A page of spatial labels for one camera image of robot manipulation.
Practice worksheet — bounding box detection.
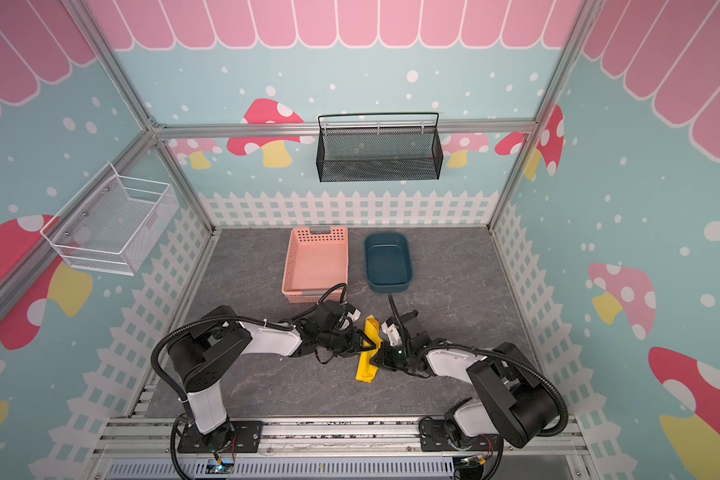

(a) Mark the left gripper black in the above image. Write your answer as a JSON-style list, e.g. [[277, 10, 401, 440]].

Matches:
[[319, 327, 377, 359]]

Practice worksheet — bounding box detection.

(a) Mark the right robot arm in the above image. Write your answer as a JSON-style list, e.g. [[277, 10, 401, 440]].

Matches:
[[371, 295, 569, 450]]

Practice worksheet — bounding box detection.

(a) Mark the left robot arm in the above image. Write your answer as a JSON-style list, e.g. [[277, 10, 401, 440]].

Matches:
[[150, 283, 376, 436]]

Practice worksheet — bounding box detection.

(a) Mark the teal plastic tray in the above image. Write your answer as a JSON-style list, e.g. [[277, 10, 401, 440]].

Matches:
[[364, 232, 413, 294]]

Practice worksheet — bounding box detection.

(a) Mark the pink plastic basket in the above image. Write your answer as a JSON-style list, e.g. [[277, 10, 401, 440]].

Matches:
[[281, 225, 349, 304]]

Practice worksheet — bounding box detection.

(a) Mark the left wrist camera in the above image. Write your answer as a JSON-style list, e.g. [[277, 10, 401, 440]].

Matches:
[[340, 304, 361, 329]]

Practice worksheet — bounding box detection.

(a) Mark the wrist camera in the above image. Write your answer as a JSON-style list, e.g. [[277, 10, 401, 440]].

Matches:
[[381, 320, 403, 347], [340, 304, 361, 329]]

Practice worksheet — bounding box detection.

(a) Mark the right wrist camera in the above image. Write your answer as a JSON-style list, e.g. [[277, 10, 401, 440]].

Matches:
[[381, 320, 403, 347]]

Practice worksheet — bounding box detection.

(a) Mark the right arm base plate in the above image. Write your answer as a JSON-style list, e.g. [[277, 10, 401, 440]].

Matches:
[[418, 416, 502, 452]]

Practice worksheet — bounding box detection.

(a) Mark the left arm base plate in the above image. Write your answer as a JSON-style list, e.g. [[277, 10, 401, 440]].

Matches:
[[178, 420, 264, 454]]

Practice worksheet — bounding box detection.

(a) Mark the black mesh wall basket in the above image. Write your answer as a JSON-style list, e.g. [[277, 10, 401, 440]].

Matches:
[[316, 112, 444, 183]]

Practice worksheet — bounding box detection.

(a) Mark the aluminium mounting rail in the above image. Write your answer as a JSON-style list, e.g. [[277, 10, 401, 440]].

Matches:
[[89, 413, 589, 460]]

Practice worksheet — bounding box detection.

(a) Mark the white wire wall basket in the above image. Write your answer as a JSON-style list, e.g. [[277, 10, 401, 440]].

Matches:
[[40, 163, 179, 276]]

